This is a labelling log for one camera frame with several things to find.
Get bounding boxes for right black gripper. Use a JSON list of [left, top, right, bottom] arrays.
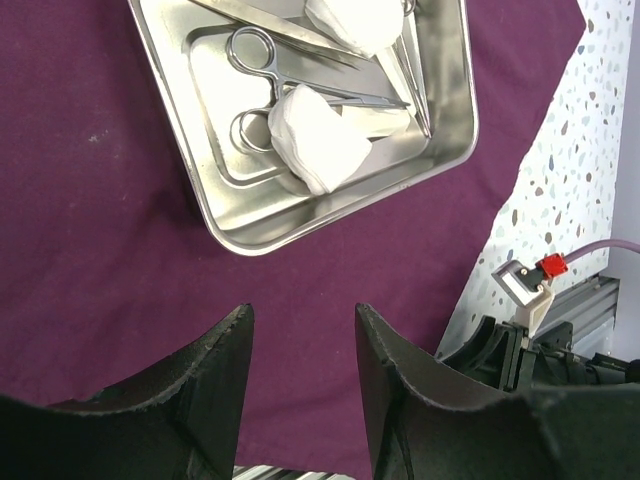
[[355, 304, 639, 479]]

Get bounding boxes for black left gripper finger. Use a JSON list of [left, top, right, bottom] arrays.
[[1, 304, 254, 479]]

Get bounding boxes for purple cloth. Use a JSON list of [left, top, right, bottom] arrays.
[[1, 1, 585, 479]]

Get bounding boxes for stainless steel tray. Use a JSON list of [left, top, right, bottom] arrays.
[[129, 1, 479, 256]]

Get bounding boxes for white gauze pad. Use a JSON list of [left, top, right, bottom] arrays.
[[267, 85, 372, 196], [304, 0, 404, 59]]

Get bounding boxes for steel tweezers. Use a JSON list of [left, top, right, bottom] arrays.
[[193, 0, 369, 67]]

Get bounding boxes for white zigzag tape strip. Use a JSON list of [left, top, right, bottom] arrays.
[[333, 105, 411, 139]]

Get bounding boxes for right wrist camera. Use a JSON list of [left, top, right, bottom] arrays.
[[492, 254, 568, 338]]

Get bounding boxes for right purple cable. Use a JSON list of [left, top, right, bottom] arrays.
[[564, 238, 640, 261]]

